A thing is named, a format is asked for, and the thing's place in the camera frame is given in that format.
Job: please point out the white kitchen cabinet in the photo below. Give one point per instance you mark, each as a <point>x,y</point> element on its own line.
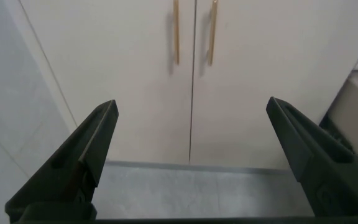
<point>39,62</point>

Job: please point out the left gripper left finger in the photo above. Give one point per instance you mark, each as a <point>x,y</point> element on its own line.
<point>73,161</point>

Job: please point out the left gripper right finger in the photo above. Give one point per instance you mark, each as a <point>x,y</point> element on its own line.
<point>325,168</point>

